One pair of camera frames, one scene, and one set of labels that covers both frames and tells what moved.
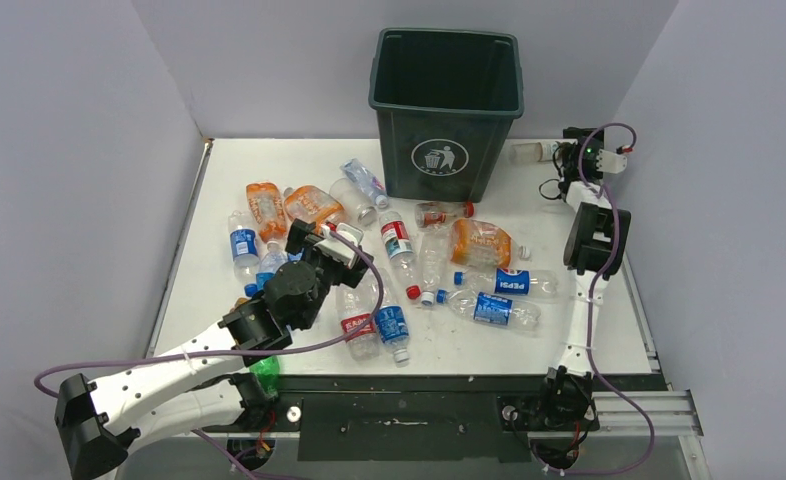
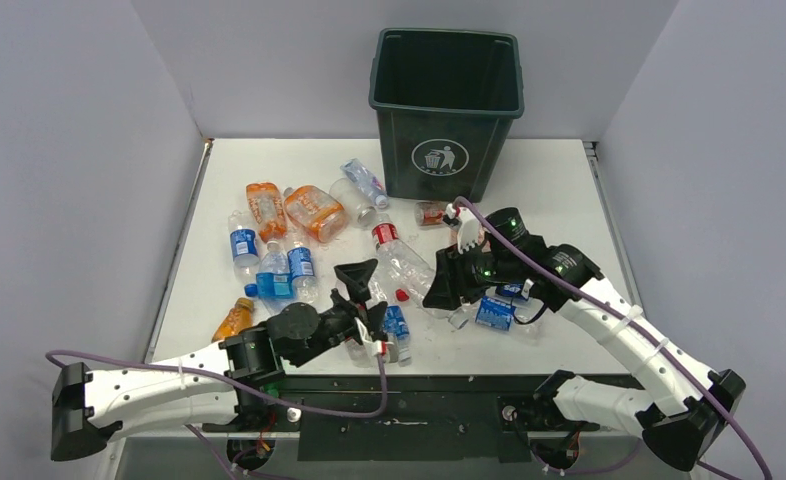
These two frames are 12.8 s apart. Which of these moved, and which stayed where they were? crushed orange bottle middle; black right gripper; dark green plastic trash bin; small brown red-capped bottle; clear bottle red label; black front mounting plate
Moved: black right gripper; clear bottle red label
Stayed: small brown red-capped bottle; dark green plastic trash bin; crushed orange bottle middle; black front mounting plate
